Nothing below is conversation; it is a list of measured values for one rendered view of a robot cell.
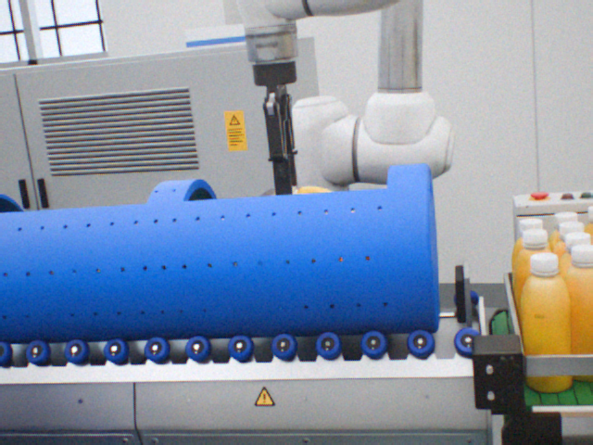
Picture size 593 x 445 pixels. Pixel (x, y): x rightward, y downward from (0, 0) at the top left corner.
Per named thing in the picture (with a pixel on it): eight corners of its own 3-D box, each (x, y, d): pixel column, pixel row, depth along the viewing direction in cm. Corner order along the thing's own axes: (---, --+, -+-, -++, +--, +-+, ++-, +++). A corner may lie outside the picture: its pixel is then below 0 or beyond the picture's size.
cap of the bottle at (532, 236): (548, 238, 135) (548, 228, 135) (545, 245, 132) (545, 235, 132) (525, 238, 137) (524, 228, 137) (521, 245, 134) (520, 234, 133)
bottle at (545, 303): (531, 372, 130) (527, 258, 125) (577, 377, 126) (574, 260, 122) (519, 390, 124) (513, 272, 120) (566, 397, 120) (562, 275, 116)
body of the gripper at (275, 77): (258, 61, 144) (263, 113, 146) (246, 64, 136) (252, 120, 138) (299, 57, 142) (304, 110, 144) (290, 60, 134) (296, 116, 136)
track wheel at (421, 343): (408, 330, 132) (407, 326, 130) (435, 332, 131) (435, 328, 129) (406, 357, 130) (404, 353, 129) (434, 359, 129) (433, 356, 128)
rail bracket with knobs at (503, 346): (473, 392, 125) (471, 329, 123) (522, 391, 124) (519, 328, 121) (475, 423, 116) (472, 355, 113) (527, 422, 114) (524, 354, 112)
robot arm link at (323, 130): (293, 181, 203) (290, 93, 197) (364, 183, 199) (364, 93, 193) (275, 195, 188) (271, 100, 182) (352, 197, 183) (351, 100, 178)
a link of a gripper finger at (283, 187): (289, 158, 141) (288, 158, 140) (293, 197, 142) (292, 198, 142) (272, 159, 141) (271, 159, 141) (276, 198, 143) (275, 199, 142)
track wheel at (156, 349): (149, 336, 141) (145, 334, 140) (173, 338, 140) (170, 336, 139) (144, 362, 140) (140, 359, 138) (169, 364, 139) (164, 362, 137)
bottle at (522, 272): (563, 341, 140) (561, 235, 136) (557, 357, 134) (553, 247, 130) (522, 337, 143) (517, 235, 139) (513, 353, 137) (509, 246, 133)
